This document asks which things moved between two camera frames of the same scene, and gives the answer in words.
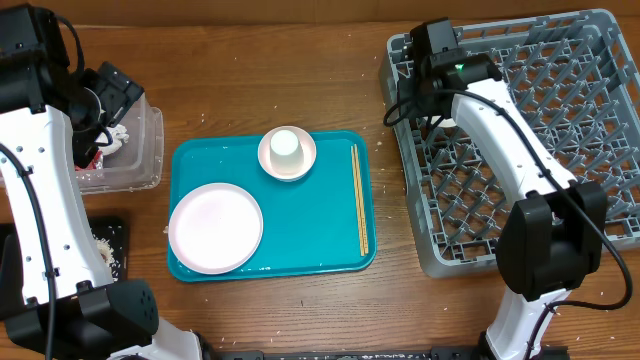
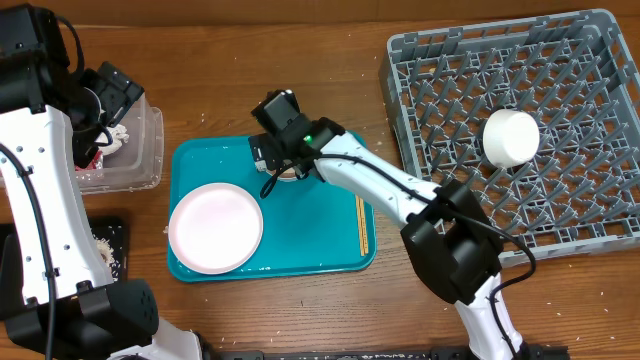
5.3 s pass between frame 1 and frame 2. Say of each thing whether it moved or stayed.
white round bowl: moved
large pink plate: stayed
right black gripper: moved
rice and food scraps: stayed
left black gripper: stayed
